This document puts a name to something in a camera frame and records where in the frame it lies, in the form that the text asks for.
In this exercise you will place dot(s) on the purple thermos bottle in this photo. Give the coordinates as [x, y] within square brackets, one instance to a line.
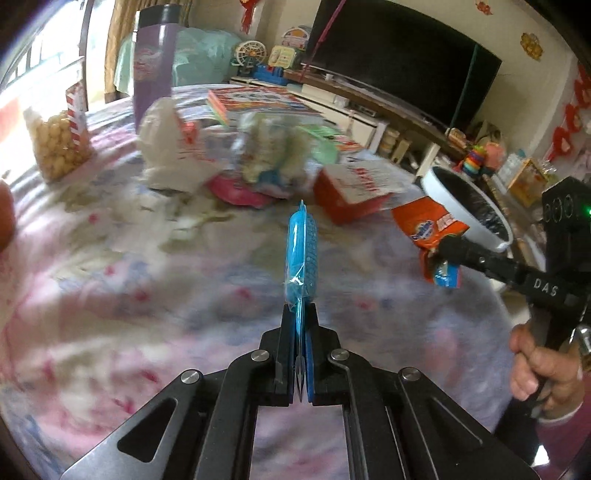
[154, 69]

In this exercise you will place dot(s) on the white television cabinet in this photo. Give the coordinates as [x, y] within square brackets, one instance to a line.
[369, 120]

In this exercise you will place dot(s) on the white crumpled plastic bag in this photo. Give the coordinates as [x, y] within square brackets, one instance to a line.
[164, 147]

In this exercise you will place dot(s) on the beige patterned curtain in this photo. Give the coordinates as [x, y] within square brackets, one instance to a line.
[122, 46]

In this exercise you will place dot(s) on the round colourful card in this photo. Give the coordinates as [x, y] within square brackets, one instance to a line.
[296, 38]

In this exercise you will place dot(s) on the colourful book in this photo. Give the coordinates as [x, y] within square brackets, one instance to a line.
[258, 104]

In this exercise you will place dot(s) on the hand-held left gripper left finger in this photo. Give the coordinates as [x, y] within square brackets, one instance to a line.
[284, 369]

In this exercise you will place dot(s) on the blue toy blocks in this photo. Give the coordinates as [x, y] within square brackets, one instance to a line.
[270, 74]

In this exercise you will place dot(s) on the red apple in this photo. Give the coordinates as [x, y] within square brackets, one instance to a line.
[5, 217]

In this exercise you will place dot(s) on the gold red wall sticker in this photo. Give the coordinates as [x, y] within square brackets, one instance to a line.
[532, 46]

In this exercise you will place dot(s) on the yellow toy box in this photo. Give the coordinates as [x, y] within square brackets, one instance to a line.
[528, 182]

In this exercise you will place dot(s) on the teal dust cover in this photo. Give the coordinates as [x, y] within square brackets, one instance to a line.
[198, 55]

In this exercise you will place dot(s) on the ferris wheel toy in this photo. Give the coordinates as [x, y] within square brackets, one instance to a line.
[249, 57]

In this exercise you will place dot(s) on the pink plastic wrapper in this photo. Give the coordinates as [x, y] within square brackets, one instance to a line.
[235, 194]

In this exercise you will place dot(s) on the yellow toy phone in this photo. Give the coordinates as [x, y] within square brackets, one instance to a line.
[284, 57]

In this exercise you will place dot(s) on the blue plastic-wrapped item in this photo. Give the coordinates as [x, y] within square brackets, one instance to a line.
[300, 244]

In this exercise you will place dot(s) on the black television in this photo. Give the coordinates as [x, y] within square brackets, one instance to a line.
[406, 60]

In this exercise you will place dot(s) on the clear jar of snack balls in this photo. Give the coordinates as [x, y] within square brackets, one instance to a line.
[55, 143]

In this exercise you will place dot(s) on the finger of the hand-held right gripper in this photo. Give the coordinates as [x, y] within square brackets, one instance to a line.
[485, 261]

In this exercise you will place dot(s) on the red white box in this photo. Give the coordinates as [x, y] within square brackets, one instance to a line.
[355, 189]

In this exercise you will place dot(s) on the black bin with white rim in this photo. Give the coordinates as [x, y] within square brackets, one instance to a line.
[466, 207]

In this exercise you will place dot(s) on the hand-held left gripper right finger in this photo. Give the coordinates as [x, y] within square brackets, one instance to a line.
[310, 374]

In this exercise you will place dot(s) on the person's right hand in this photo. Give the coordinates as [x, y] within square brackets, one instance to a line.
[558, 376]

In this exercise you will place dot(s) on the small red wall character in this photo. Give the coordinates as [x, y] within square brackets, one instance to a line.
[485, 5]

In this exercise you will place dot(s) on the orange snack packet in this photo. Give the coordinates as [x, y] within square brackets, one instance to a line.
[427, 230]

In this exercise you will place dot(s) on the pink stick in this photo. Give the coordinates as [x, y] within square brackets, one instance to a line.
[323, 39]

